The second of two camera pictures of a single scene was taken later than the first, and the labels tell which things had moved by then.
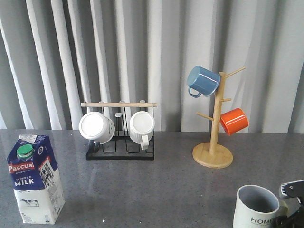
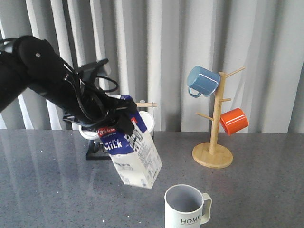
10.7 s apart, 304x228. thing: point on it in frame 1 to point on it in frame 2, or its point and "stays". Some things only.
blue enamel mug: [203, 80] stays
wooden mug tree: [210, 155] stays
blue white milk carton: [37, 184] to [134, 154]
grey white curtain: [55, 54] stays
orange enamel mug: [233, 121] stays
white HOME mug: [257, 207] to [183, 206]
